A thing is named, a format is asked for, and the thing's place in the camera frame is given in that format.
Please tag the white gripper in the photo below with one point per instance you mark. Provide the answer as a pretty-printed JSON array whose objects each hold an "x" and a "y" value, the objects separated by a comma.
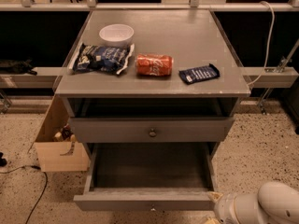
[{"x": 224, "y": 207}]

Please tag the grey drawer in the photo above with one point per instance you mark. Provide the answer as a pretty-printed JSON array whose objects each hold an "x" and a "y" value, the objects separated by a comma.
[
  {"x": 149, "y": 177},
  {"x": 150, "y": 130}
]

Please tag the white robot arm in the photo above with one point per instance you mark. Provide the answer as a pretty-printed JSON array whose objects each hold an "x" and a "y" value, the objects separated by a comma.
[{"x": 273, "y": 203}]

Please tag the grey drawer cabinet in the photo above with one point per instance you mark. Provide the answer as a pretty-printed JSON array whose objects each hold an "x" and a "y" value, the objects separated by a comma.
[{"x": 192, "y": 37}]

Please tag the dark blue snack bar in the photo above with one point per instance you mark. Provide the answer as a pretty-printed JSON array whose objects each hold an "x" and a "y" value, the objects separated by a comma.
[{"x": 199, "y": 74}]

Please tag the items in cardboard box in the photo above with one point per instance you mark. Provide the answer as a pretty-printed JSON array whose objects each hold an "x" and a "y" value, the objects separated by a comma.
[{"x": 64, "y": 133}]

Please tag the cardboard box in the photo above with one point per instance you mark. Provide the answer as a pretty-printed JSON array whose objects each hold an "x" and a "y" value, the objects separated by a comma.
[{"x": 56, "y": 151}]

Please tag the blue chip bag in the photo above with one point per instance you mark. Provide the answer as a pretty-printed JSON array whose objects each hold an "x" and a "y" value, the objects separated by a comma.
[{"x": 106, "y": 59}]

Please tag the white bowl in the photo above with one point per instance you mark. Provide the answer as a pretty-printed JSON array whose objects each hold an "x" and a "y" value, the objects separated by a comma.
[{"x": 117, "y": 35}]

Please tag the black object on shelf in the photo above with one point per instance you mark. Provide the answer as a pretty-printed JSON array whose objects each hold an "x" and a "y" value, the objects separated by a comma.
[{"x": 17, "y": 67}]

